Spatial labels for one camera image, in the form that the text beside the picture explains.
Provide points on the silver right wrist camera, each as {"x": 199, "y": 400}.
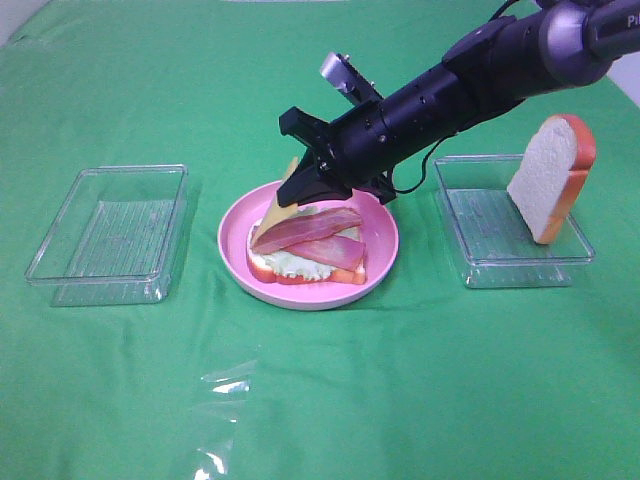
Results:
{"x": 347, "y": 80}

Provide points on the green tablecloth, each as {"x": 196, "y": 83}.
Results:
{"x": 421, "y": 379}

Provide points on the bread slice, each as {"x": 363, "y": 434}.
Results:
{"x": 310, "y": 247}
{"x": 553, "y": 170}

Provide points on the clear left plastic tray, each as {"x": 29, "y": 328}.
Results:
{"x": 114, "y": 240}

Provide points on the green lettuce leaf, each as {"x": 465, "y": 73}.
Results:
{"x": 286, "y": 268}

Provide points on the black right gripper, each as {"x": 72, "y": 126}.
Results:
{"x": 349, "y": 154}

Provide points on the pink round plate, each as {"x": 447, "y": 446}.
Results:
{"x": 379, "y": 233}

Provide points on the clear right plastic tray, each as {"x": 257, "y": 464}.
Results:
{"x": 489, "y": 241}

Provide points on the clear plastic tray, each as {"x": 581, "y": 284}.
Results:
{"x": 489, "y": 241}
{"x": 114, "y": 240}

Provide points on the yellow cheese slice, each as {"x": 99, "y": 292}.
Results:
{"x": 275, "y": 213}

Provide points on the bacon strip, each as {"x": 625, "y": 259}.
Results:
{"x": 336, "y": 250}
{"x": 307, "y": 227}

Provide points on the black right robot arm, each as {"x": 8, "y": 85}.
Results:
{"x": 494, "y": 68}

